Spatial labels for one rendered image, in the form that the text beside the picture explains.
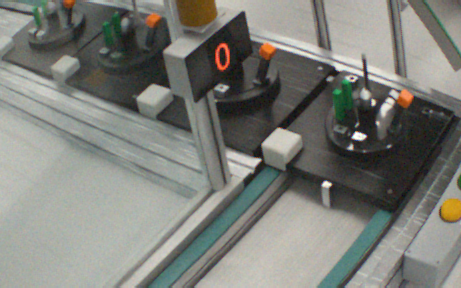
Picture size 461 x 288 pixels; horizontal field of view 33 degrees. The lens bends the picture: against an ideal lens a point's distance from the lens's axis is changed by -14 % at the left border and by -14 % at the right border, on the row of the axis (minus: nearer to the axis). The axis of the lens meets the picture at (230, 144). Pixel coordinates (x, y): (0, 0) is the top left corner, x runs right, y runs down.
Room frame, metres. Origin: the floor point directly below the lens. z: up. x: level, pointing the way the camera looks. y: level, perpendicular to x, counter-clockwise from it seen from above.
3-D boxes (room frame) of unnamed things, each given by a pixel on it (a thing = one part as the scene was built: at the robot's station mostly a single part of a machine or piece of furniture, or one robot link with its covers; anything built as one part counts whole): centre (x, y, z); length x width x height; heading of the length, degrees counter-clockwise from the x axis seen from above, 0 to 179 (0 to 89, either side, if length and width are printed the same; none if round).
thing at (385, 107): (1.01, -0.21, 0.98); 0.14 x 0.14 x 0.02
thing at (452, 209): (0.80, -0.30, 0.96); 0.04 x 0.04 x 0.02
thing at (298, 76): (1.19, -0.03, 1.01); 0.24 x 0.24 x 0.13; 45
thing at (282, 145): (1.01, -0.07, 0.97); 0.05 x 0.05 x 0.04; 45
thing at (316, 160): (1.01, -0.21, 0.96); 0.24 x 0.24 x 0.02; 45
